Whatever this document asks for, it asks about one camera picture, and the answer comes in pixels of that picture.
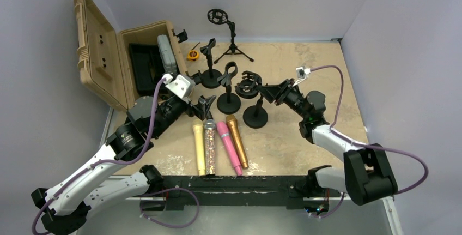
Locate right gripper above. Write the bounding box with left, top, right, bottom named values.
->
left=258, top=79, right=308, bottom=119

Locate black round-base mic stand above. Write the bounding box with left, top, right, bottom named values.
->
left=200, top=38, right=222, bottom=89

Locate gold mic shock-mount stand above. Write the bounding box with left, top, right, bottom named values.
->
left=234, top=70, right=269, bottom=130

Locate pink mic round-base stand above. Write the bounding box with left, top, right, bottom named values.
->
left=216, top=61, right=241, bottom=115

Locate cream beige microphone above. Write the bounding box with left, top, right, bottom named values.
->
left=192, top=119, right=206, bottom=176

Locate glitter microphone with grey head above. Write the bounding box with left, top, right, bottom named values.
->
left=204, top=119, right=216, bottom=176

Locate pink microphone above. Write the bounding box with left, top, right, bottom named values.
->
left=216, top=121, right=242, bottom=176

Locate gold microphone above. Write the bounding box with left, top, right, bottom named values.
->
left=226, top=115, right=249, bottom=169

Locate black tripod mic stand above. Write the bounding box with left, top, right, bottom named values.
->
left=207, top=8, right=254, bottom=64

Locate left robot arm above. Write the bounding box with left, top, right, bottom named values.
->
left=31, top=73, right=215, bottom=234

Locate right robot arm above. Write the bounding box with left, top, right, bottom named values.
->
left=257, top=80, right=398, bottom=206

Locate yellow tape measure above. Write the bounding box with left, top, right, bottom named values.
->
left=187, top=42, right=200, bottom=61

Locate grey plastic tool case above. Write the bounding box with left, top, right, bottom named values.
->
left=157, top=34, right=178, bottom=77

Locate black tray in case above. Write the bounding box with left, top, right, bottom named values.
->
left=129, top=44, right=165, bottom=96

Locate tan hard equipment case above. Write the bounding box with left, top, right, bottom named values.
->
left=74, top=0, right=189, bottom=111

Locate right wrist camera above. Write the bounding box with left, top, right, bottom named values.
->
left=292, top=66, right=311, bottom=87

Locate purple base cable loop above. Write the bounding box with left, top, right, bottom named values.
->
left=139, top=188, right=201, bottom=230

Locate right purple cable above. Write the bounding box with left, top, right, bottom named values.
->
left=309, top=65, right=430, bottom=195

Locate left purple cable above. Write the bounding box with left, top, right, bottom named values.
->
left=31, top=74, right=174, bottom=235

